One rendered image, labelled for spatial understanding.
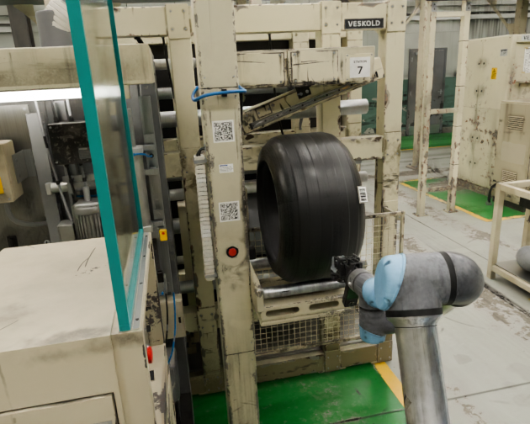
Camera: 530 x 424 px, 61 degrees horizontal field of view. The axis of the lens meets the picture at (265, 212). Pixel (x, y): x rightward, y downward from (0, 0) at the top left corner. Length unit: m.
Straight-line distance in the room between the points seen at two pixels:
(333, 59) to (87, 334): 1.45
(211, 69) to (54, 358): 1.03
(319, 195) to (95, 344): 0.90
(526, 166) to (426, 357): 5.03
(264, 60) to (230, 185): 0.54
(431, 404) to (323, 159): 0.88
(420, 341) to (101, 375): 0.61
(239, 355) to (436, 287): 1.10
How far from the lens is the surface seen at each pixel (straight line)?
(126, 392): 0.93
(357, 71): 1.98
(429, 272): 0.98
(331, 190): 1.52
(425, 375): 1.00
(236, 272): 1.73
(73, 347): 0.88
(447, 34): 12.64
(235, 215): 1.65
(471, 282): 1.02
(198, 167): 1.60
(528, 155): 5.88
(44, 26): 1.89
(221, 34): 1.58
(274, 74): 1.87
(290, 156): 1.56
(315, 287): 1.74
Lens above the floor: 1.69
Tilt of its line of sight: 17 degrees down
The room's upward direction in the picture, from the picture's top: 3 degrees counter-clockwise
